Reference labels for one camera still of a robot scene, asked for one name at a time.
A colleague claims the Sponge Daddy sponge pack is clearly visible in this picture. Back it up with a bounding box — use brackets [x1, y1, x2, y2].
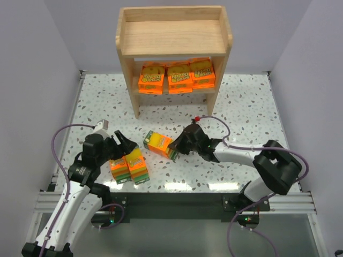
[125, 147, 150, 185]
[109, 156, 132, 184]
[143, 131, 177, 161]

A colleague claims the orange Scrub Daddy box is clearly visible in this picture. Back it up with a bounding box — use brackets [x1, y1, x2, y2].
[167, 61, 193, 94]
[138, 62, 166, 95]
[188, 57, 216, 89]

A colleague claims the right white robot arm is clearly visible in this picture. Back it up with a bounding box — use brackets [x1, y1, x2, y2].
[168, 123, 302, 209]

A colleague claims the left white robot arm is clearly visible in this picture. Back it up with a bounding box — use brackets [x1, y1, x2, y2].
[21, 128, 138, 256]

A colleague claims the wooden two-tier shelf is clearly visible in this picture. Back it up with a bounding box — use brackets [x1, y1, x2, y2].
[116, 5, 233, 118]

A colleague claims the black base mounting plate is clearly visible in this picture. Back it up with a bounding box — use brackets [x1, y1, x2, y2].
[91, 191, 269, 224]

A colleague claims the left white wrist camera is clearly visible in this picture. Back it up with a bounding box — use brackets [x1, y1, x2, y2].
[93, 119, 110, 139]

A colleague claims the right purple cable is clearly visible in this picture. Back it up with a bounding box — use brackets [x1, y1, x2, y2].
[194, 115, 309, 257]

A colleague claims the aluminium frame rail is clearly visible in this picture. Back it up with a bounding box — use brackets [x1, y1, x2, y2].
[34, 192, 317, 214]

